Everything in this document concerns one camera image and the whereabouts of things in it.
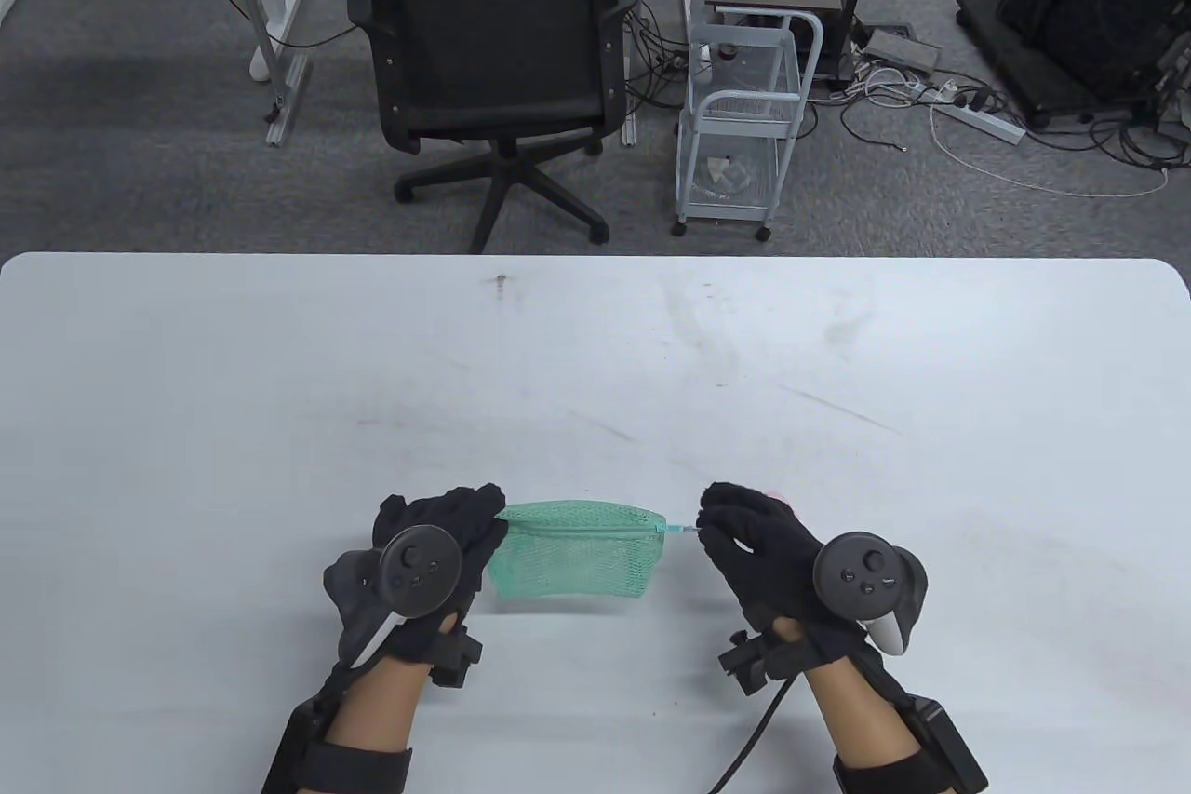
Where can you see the person's left hand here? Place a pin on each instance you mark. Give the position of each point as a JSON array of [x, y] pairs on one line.
[[456, 510]]

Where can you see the person's right hand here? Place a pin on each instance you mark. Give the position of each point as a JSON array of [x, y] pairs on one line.
[[758, 543]]

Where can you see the green mesh toiletry bag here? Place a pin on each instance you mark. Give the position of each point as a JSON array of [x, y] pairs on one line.
[[577, 566]]

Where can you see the person's right forearm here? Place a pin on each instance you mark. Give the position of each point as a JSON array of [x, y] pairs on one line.
[[856, 719]]

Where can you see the person's left forearm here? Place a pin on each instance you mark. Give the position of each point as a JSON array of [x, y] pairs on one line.
[[381, 701]]

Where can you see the gray left hand controller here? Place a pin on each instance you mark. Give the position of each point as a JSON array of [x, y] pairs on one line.
[[419, 571]]

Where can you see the gray hand controller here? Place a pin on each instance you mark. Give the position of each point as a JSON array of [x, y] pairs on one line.
[[856, 575], [419, 571]]

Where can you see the gray right hand controller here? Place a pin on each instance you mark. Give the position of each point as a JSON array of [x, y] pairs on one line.
[[856, 575]]

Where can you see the black right wrist box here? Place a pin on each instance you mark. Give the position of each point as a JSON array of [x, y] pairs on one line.
[[944, 738]]

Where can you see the black wrist box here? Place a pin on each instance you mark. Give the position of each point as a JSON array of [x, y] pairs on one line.
[[944, 738], [288, 752]]

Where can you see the black left wrist box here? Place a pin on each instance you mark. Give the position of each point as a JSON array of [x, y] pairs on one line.
[[288, 752]]

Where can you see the crumpled clear plastic wrap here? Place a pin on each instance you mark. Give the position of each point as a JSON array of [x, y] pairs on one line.
[[730, 177]]

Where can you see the aluminium floor profile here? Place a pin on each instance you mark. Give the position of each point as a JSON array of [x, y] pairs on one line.
[[287, 100]]

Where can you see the black mesh office chair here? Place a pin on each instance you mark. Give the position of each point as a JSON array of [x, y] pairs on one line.
[[493, 49]]

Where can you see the white power strip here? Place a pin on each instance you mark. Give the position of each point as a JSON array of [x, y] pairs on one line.
[[977, 122]]

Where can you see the black round cap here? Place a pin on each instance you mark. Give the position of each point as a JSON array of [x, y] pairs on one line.
[[728, 50]]

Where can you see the gray adapter box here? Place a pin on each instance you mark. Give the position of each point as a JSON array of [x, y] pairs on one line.
[[901, 49]]

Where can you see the black equipment cart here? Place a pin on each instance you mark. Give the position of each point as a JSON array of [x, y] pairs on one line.
[[1098, 3]]

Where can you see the aluminium post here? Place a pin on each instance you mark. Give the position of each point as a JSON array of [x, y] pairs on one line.
[[630, 124]]

